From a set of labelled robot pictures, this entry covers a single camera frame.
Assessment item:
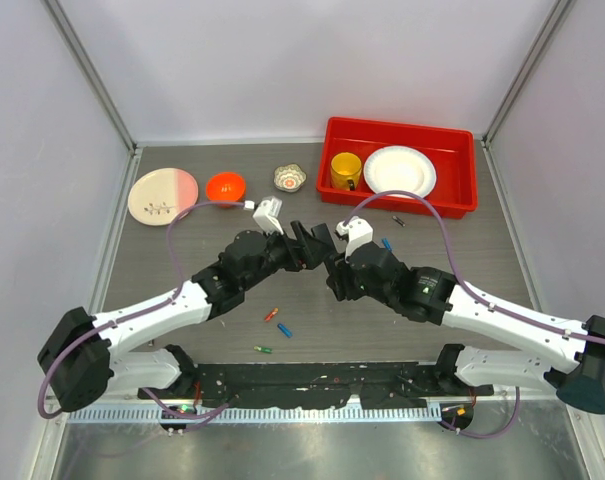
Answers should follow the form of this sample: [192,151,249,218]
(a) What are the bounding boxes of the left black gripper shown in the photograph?
[241,221,334,291]

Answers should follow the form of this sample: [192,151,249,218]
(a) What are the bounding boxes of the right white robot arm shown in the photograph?
[324,243,605,415]

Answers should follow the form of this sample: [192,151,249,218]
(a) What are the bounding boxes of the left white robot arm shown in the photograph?
[37,221,336,413]

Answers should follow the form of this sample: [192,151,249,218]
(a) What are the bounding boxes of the small floral bowl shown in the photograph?
[273,163,307,193]

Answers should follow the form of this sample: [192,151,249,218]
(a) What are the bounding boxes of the black battery near bin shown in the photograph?
[392,215,406,227]

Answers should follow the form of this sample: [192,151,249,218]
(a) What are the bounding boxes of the blue battery centre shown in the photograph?
[277,323,293,338]

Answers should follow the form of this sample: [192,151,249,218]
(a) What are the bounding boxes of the red orange battery centre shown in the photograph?
[264,307,279,322]

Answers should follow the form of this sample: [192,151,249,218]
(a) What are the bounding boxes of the yellow mug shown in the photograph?
[330,152,362,191]

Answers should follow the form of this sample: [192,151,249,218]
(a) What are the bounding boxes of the orange bowl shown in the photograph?
[205,172,246,207]

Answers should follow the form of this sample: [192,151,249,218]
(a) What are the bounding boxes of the green battery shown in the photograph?
[254,345,272,354]

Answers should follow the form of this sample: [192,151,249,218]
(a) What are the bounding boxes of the white paper plate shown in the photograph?
[363,146,437,197]

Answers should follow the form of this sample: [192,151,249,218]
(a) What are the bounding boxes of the red plastic bin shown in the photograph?
[316,117,478,219]

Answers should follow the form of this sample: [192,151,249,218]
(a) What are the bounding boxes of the pink and cream plate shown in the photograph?
[127,168,199,226]

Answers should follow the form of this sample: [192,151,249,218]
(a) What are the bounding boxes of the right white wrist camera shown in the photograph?
[336,216,373,260]

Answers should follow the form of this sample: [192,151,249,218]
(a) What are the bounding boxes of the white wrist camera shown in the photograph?
[243,196,284,235]
[336,216,373,260]

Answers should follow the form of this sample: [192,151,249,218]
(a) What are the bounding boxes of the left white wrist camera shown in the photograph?
[243,196,284,235]

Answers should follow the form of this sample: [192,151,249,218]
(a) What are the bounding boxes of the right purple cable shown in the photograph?
[344,190,605,441]

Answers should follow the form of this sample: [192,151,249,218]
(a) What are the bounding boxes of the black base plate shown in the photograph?
[153,362,494,410]

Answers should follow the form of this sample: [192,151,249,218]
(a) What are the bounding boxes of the white slotted cable duct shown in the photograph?
[68,402,442,425]

